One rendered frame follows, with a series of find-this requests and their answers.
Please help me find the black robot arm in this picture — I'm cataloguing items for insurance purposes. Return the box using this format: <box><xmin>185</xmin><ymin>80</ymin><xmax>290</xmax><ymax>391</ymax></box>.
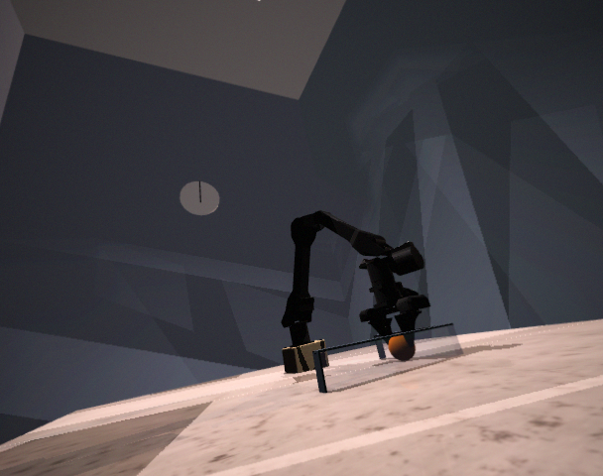
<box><xmin>282</xmin><ymin>210</ymin><xmax>424</xmax><ymax>347</ymax></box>

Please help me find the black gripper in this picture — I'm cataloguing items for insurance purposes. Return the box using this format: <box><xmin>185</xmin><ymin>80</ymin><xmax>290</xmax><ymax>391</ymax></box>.
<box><xmin>359</xmin><ymin>278</ymin><xmax>430</xmax><ymax>337</ymax></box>

